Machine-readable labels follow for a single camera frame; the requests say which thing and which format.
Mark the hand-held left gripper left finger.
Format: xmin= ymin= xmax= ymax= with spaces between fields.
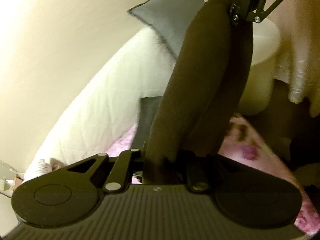
xmin=66 ymin=149 xmax=150 ymax=194

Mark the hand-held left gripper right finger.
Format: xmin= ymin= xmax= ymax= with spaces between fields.
xmin=172 ymin=150 xmax=240 ymax=194

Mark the brown shirt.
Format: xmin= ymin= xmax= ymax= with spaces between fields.
xmin=142 ymin=0 xmax=254 ymax=184

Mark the grey pillow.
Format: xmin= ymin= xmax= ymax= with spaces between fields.
xmin=127 ymin=0 xmax=208 ymax=58

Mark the pink floral blanket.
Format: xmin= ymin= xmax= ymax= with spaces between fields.
xmin=104 ymin=112 xmax=320 ymax=235

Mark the white cylindrical container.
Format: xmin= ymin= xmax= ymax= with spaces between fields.
xmin=237 ymin=17 xmax=282 ymax=115

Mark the white rolled duvet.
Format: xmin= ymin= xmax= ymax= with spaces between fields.
xmin=24 ymin=27 xmax=178 ymax=180

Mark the clear plastic container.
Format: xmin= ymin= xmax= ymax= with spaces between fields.
xmin=0 ymin=159 xmax=24 ymax=198

